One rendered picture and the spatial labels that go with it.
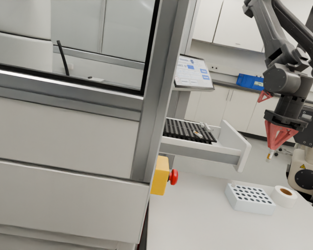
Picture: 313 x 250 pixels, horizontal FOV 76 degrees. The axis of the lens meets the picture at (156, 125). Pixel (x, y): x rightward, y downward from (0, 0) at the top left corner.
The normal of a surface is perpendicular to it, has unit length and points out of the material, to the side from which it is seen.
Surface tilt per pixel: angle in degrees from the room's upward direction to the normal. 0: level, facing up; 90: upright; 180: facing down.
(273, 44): 78
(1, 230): 90
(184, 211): 0
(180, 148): 90
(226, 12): 90
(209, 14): 90
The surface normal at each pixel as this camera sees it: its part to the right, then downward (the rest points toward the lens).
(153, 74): 0.00, 0.33
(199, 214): 0.18, -0.93
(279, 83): -0.89, -0.05
